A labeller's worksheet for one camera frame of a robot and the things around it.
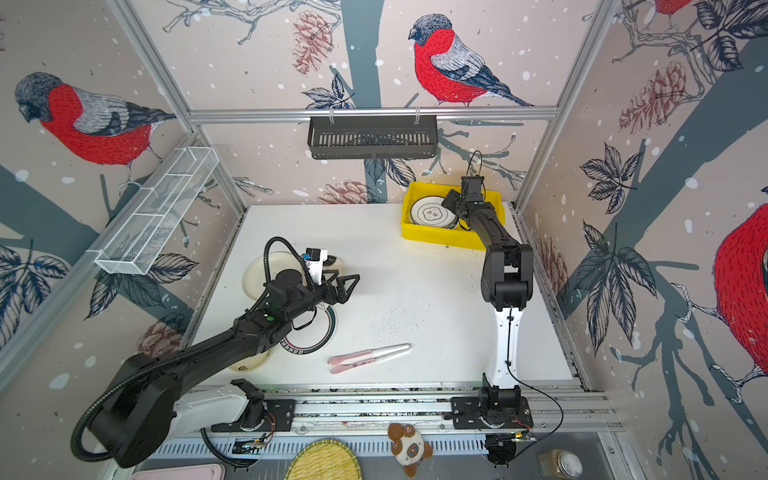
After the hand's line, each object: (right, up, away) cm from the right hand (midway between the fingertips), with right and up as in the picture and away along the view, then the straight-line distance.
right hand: (452, 202), depth 104 cm
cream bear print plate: (-69, -27, -5) cm, 74 cm away
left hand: (-34, -22, -26) cm, 48 cm away
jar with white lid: (+12, -58, -45) cm, 74 cm away
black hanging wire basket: (-40, +24, +3) cm, 47 cm away
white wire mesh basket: (-85, -7, -28) cm, 90 cm away
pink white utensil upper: (-29, -45, -21) cm, 58 cm away
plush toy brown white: (-18, -60, -37) cm, 73 cm away
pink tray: (-61, -64, -40) cm, 97 cm away
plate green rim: (-42, -35, -33) cm, 64 cm away
